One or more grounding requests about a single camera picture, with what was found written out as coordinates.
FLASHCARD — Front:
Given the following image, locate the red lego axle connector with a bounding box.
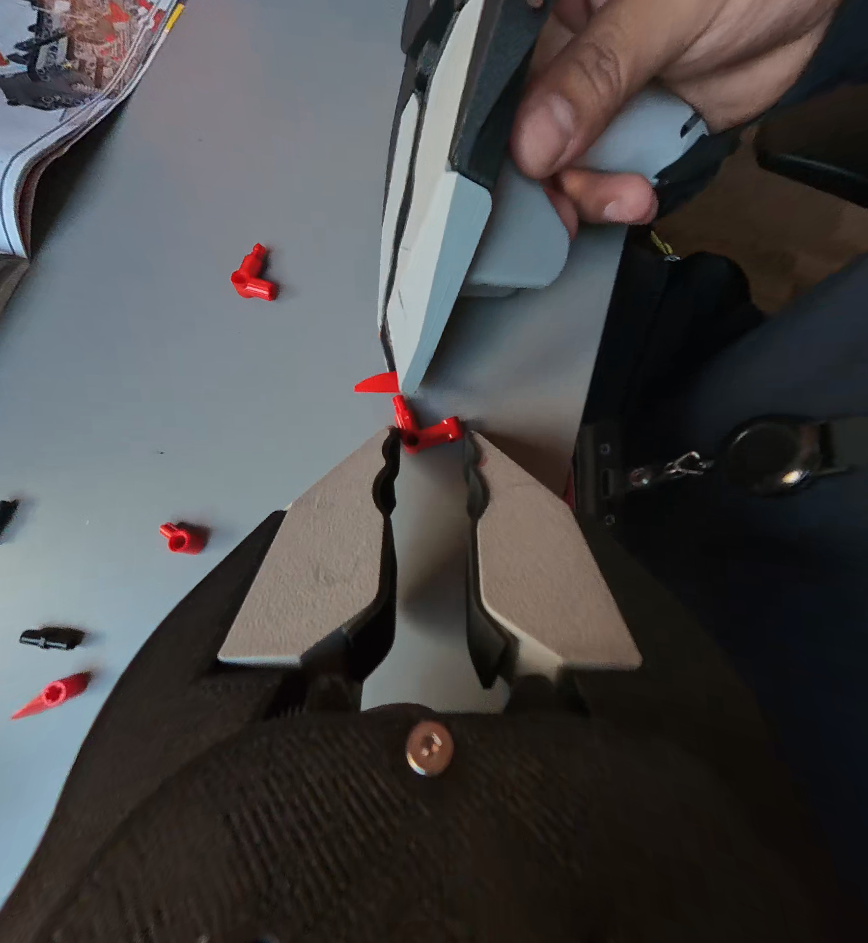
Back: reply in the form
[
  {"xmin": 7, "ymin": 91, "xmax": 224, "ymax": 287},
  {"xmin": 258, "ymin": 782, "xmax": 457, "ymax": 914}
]
[{"xmin": 391, "ymin": 395, "xmax": 466, "ymax": 455}]

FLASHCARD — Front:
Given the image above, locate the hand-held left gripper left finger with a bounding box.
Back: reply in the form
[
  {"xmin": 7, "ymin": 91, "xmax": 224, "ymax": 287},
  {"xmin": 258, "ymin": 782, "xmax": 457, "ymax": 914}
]
[{"xmin": 216, "ymin": 427, "xmax": 403, "ymax": 686}]

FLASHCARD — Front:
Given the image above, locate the black office chair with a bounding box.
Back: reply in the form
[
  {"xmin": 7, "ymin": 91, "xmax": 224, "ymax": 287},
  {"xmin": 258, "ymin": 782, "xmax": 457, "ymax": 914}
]
[{"xmin": 754, "ymin": 121, "xmax": 868, "ymax": 222}]

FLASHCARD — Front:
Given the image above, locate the person's right hand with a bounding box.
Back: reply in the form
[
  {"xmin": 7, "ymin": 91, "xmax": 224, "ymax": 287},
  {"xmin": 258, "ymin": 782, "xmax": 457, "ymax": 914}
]
[{"xmin": 509, "ymin": 0, "xmax": 847, "ymax": 238}]

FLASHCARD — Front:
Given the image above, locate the clear badge holder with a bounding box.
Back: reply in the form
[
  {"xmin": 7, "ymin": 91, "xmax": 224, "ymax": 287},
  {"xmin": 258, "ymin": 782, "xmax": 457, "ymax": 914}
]
[{"xmin": 572, "ymin": 418, "xmax": 630, "ymax": 533}]

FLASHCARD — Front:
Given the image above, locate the red lego short connector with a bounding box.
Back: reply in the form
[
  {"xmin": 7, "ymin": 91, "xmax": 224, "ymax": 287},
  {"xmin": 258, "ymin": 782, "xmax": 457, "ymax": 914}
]
[{"xmin": 229, "ymin": 254, "xmax": 280, "ymax": 303}]

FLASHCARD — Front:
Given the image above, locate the lego instruction booklet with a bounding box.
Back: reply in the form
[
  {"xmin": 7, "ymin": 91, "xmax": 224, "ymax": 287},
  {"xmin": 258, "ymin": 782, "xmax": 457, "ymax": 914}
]
[{"xmin": 0, "ymin": 0, "xmax": 186, "ymax": 369}]

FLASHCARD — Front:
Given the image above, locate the black fabric bag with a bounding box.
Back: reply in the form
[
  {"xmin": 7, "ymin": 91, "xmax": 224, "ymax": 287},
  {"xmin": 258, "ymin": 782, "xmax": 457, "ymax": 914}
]
[{"xmin": 592, "ymin": 228, "xmax": 766, "ymax": 436}]

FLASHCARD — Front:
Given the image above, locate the person's dark navy clothing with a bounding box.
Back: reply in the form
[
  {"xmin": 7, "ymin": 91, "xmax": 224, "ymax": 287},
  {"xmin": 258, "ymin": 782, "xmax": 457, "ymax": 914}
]
[{"xmin": 596, "ymin": 221, "xmax": 868, "ymax": 943}]

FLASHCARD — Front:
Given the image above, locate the red lego claw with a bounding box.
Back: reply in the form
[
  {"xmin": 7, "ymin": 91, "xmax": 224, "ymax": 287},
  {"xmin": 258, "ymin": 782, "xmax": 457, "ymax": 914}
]
[{"xmin": 9, "ymin": 669, "xmax": 94, "ymax": 721}]

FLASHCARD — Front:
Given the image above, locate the red lego pin connector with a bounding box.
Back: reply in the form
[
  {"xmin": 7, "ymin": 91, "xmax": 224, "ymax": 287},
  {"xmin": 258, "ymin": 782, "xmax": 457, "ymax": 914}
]
[{"xmin": 159, "ymin": 521, "xmax": 209, "ymax": 555}]

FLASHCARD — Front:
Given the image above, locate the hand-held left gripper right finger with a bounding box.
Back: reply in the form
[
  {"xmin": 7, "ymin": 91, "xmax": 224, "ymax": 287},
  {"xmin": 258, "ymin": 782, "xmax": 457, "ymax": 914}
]
[{"xmin": 463, "ymin": 429, "xmax": 643, "ymax": 690}]

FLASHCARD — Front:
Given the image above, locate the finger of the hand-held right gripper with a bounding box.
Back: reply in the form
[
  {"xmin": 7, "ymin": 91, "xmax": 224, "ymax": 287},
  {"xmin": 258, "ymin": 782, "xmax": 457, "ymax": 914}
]
[
  {"xmin": 388, "ymin": 0, "xmax": 495, "ymax": 396},
  {"xmin": 377, "ymin": 92, "xmax": 423, "ymax": 369}
]

